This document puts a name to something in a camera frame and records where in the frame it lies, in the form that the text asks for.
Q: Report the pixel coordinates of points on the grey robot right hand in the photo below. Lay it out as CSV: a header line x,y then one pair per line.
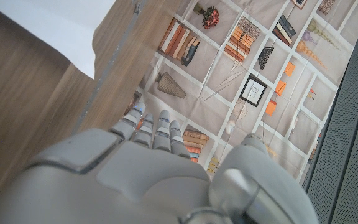
x,y
120,186

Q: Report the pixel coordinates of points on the white paper sheet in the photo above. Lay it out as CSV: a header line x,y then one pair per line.
x,y
57,28

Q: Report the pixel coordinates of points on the grey tape outline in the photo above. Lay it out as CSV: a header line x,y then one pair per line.
x,y
112,62

